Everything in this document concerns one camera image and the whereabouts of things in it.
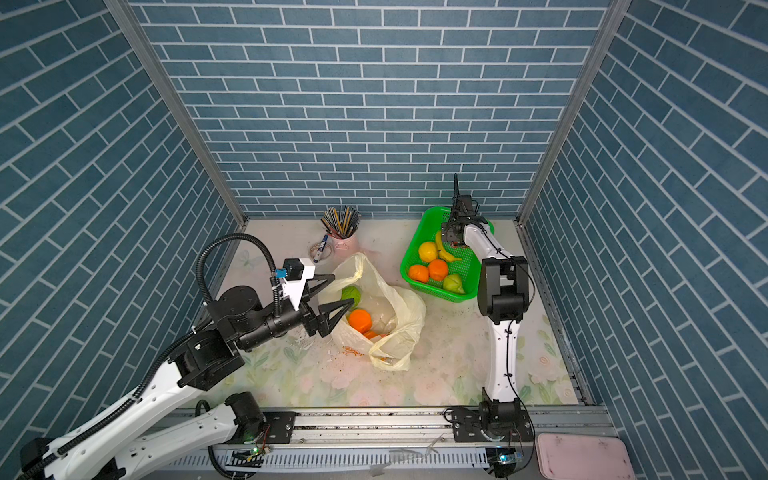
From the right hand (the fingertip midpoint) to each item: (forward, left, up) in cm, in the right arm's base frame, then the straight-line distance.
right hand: (460, 227), depth 106 cm
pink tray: (-65, -26, -8) cm, 70 cm away
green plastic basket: (-10, -3, -11) cm, 15 cm away
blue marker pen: (-9, +51, -5) cm, 52 cm away
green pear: (-21, +3, -4) cm, 22 cm away
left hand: (-45, +29, +25) cm, 59 cm away
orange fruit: (-19, +14, -3) cm, 24 cm away
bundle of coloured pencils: (-3, +43, +3) cm, 43 cm away
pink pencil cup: (-11, +41, -2) cm, 42 cm away
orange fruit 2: (-16, +8, -5) cm, 18 cm away
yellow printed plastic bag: (-35, +24, -8) cm, 43 cm away
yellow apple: (-9, +12, -4) cm, 15 cm away
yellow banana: (-7, +6, -6) cm, 11 cm away
